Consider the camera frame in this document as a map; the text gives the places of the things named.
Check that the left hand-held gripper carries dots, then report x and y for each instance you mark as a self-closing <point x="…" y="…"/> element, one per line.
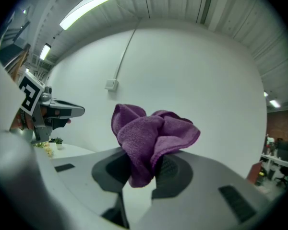
<point x="31" y="97"/>

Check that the wooden chair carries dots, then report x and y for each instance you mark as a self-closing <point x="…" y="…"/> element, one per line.
<point x="16" y="61"/>

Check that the white wall junction box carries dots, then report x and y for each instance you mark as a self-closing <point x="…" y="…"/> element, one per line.
<point x="111" y="84"/>

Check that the cardboard box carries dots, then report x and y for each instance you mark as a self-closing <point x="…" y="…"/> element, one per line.
<point x="255" y="174"/>

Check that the person's left hand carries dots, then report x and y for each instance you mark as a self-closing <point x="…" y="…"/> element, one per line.
<point x="57" y="116"/>

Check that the purple cloth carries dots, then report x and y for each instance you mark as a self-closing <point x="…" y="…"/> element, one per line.
<point x="148" y="138"/>

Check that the long ceiling light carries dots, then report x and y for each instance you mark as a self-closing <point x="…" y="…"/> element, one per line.
<point x="265" y="94"/>
<point x="274" y="103"/>
<point x="45" y="51"/>
<point x="92" y="5"/>

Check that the artificial flower bouquet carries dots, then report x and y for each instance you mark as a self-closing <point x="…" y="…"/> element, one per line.
<point x="44" y="147"/>

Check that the white oval table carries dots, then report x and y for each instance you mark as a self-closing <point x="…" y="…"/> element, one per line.
<point x="69" y="150"/>

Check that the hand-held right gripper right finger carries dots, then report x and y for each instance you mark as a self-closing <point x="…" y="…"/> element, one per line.
<point x="206" y="195"/>

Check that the black office chair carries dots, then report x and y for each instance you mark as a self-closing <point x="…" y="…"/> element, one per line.
<point x="284" y="176"/>

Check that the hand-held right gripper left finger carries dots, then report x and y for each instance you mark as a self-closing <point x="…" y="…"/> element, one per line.
<point x="86" y="188"/>

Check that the small potted succulent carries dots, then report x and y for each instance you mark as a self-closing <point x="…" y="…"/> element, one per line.
<point x="58" y="142"/>

